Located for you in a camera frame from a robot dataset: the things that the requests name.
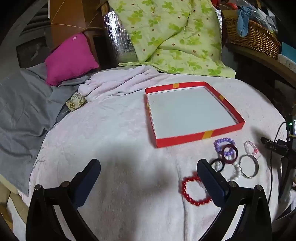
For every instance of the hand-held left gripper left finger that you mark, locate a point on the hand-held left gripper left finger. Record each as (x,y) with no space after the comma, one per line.
(89,183)

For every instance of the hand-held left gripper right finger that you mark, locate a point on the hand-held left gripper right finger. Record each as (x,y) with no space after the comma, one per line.
(209,183)

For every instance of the dark maroon bangle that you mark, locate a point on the dark maroon bangle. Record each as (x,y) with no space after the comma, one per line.
(223,158)

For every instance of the silver metal bangle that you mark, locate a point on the silver metal bangle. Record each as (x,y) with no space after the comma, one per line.
(256,166)

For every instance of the shallow red cardboard box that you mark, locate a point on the shallow red cardboard box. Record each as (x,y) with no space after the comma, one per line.
(192,111)

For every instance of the small patterned beige pouch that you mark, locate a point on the small patterned beige pouch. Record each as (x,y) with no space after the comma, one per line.
(75,102)

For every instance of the wooden shelf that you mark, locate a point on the wooden shelf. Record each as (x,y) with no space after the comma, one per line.
(261,59)

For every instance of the grey bed sheet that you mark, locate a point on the grey bed sheet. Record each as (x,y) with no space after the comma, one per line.
(20,115)

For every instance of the wicker basket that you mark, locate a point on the wicker basket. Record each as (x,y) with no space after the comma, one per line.
(256,39)

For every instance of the magenta pillow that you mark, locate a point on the magenta pillow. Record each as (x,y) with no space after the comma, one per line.
(69,60)

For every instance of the blue cloth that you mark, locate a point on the blue cloth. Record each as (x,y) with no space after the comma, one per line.
(244,20)

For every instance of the silver insulation foil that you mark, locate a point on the silver insulation foil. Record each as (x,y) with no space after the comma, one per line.
(120,39)

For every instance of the green floral quilt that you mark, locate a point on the green floral quilt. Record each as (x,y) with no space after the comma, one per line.
(173,34)

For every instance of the wooden cabinet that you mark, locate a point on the wooden cabinet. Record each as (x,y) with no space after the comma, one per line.
(67,16)

